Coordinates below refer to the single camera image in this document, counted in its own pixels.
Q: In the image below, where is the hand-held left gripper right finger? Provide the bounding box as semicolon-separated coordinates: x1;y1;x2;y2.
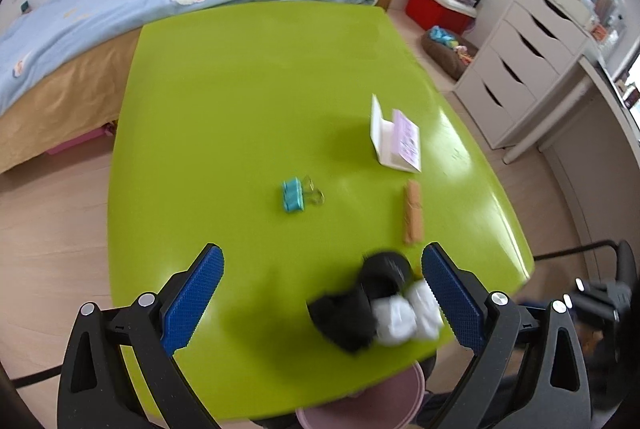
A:
421;243;593;429

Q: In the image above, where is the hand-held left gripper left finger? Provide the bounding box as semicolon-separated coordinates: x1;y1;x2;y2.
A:
57;243;226;429

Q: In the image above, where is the white paper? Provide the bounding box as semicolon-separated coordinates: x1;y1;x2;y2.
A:
372;294;418;345
407;280;443;341

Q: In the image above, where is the brown wooden strip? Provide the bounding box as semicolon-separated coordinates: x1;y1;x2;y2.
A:
403;180;425;245

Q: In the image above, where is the black cloth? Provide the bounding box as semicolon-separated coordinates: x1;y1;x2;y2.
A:
306;251;416;355

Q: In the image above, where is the pink trash bin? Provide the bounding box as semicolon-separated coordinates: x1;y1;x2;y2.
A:
295;361;426;429

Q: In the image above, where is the blue binder clip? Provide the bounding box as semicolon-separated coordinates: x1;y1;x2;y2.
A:
281;176;325;212

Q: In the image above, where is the white paper card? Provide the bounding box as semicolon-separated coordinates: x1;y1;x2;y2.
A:
370;94;422;173

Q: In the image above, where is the black office chair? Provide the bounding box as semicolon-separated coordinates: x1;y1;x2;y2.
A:
532;239;640;325

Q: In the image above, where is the white desk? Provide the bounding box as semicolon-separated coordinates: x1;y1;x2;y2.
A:
502;54;640;260

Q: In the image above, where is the pink box under bed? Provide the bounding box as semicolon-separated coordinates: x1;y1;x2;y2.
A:
45;124;118;156

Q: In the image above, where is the wooden bed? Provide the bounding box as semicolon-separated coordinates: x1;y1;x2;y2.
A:
0;0;381;174

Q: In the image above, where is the brown fabric basket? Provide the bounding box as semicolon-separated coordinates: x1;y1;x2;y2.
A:
421;28;478;82

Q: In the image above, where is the white drawer unit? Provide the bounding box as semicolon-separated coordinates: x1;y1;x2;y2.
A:
452;0;591;150

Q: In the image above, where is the red storage box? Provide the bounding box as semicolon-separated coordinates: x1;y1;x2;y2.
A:
405;0;476;32

